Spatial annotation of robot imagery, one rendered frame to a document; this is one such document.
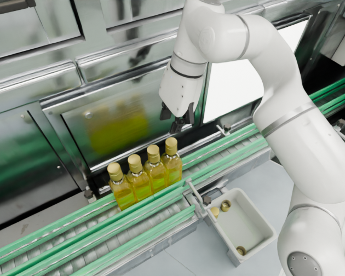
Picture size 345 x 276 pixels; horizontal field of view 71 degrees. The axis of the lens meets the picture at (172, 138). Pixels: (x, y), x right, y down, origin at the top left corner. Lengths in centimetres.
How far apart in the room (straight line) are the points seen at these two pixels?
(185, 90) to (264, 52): 16
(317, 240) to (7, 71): 60
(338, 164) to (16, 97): 59
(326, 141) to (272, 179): 82
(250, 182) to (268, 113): 79
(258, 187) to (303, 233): 77
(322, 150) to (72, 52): 50
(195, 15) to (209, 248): 80
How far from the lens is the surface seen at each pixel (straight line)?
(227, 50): 40
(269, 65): 48
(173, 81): 54
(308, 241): 38
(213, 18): 42
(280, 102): 37
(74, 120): 68
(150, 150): 68
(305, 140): 37
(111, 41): 61
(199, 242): 100
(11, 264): 99
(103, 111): 69
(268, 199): 113
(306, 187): 38
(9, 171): 83
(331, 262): 38
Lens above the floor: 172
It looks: 52 degrees down
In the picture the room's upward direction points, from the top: straight up
